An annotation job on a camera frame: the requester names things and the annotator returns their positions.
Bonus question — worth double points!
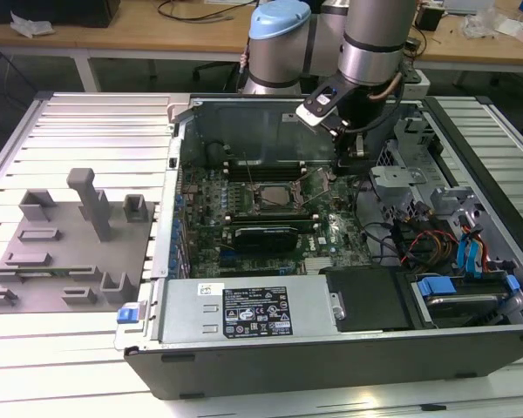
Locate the metal socket cover frame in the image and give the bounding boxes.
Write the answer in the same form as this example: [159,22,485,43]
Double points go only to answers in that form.
[292,167,333,206]

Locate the thin wire locking lever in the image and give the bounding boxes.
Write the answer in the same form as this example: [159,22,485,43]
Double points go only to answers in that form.
[242,152,256,187]
[294,168,320,185]

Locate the CPU socket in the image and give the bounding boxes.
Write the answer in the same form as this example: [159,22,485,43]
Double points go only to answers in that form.
[251,181,301,216]

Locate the silver metal drive cage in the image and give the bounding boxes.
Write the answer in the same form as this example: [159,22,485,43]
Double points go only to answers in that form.
[368,115,485,227]

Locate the green motherboard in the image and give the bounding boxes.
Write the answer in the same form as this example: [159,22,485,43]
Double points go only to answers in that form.
[173,163,376,280]

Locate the small black cube device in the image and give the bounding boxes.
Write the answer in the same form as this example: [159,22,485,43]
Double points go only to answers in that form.
[416,7,445,32]

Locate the silver chipset heatsink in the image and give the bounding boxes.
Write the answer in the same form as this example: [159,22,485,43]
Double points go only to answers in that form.
[303,256,335,276]

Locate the grey laptop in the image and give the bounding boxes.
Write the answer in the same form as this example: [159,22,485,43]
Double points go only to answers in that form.
[443,0,493,12]

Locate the black graphics card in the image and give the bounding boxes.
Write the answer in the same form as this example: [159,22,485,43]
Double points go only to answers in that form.
[229,223,301,254]

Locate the clear plastic bag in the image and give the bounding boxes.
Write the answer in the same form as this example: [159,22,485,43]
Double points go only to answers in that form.
[459,7,506,39]

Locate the black plastic shroud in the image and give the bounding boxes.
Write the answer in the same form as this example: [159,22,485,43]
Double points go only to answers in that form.
[323,266,415,333]

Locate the blue disk carrier with disk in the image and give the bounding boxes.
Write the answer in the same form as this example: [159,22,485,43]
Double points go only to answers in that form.
[411,273,523,330]

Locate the light wooden desk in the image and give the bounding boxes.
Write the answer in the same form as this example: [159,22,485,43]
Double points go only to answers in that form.
[0,0,523,95]

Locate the black and silver PC case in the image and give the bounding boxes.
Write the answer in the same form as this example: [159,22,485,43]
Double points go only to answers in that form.
[112,93,523,401]

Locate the grey power supply unit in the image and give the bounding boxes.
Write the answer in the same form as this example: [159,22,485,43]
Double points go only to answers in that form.
[159,278,337,344]

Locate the blue case latch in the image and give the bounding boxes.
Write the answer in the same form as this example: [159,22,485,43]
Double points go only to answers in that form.
[116,303,140,326]

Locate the large black box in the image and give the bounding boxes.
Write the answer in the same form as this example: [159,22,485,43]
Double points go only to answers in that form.
[0,0,122,28]

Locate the grey plastic parts rack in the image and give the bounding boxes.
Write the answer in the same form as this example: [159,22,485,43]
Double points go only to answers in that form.
[0,167,160,314]

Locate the green RAM stick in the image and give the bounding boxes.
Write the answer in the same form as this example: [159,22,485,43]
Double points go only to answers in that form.
[15,268,98,279]

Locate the crumpled white paper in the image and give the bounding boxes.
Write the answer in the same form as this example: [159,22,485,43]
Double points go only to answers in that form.
[10,10,56,38]

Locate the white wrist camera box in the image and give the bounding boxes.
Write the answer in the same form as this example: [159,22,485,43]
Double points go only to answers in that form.
[295,84,345,131]
[407,69,431,100]

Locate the red yellow power wire bundle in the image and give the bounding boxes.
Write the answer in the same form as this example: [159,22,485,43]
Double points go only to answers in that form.
[399,229,459,266]

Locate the light blue flat wire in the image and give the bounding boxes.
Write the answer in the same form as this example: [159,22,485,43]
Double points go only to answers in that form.
[455,230,479,280]
[466,224,490,280]

